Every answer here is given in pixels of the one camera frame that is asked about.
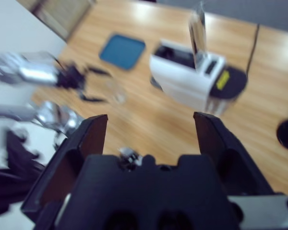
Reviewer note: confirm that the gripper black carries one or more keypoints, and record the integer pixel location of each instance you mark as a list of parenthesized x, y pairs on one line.
[(70, 76)]

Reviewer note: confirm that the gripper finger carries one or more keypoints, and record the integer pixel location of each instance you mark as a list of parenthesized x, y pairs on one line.
[(220, 148)]

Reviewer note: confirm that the white capsule coffee machine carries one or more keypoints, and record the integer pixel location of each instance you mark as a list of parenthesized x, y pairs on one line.
[(182, 81)]

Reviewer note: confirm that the clear glass cup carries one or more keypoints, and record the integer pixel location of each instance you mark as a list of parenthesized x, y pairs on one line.
[(117, 93)]

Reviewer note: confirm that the teal plastic tray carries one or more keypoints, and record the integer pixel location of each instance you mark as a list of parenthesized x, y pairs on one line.
[(122, 51)]

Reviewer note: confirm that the light wooden crate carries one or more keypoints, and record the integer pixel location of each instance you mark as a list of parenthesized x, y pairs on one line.
[(62, 14)]

